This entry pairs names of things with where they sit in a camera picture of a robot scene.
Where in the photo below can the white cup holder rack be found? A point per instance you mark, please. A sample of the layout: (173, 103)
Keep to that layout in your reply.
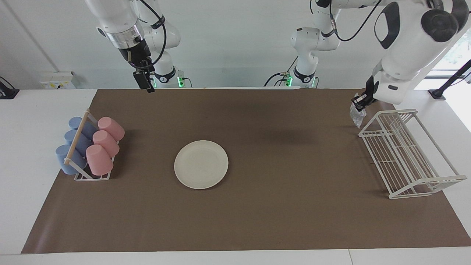
(79, 140)

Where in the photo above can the silver foil sponge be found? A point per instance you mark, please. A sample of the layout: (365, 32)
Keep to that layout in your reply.
(357, 116)

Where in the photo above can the blue plastic cup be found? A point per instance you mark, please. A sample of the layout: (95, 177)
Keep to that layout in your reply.
(73, 140)
(75, 122)
(66, 160)

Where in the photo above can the cream round plate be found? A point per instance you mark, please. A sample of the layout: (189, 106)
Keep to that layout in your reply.
(201, 164)

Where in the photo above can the black table clamp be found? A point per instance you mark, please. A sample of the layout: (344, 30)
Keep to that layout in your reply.
(7, 92)

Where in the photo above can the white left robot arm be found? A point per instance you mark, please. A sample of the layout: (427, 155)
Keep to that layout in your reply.
(404, 36)

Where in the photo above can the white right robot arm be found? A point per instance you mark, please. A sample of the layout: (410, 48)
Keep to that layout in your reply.
(110, 14)

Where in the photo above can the brown table mat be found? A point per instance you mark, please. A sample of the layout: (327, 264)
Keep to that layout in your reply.
(257, 221)

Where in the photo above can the pink plastic cup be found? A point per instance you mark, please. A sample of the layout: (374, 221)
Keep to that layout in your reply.
(112, 128)
(106, 142)
(98, 160)

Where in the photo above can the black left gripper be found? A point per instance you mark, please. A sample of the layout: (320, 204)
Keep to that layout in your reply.
(371, 90)

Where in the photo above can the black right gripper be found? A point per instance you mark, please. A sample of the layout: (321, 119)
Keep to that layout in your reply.
(138, 55)

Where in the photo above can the white wall socket box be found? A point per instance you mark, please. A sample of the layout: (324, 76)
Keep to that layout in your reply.
(57, 80)

